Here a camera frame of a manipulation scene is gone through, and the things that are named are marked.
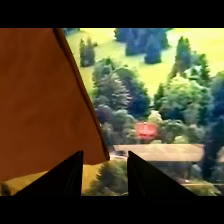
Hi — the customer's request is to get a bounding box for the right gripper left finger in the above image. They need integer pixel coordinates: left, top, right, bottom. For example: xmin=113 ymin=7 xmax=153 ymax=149
xmin=13 ymin=150 xmax=84 ymax=197

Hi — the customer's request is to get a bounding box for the brown garment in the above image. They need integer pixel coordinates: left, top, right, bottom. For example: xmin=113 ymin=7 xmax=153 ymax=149
xmin=0 ymin=28 xmax=111 ymax=183

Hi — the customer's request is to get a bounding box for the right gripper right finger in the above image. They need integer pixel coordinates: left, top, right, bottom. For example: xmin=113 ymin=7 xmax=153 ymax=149
xmin=127 ymin=150 xmax=198 ymax=197

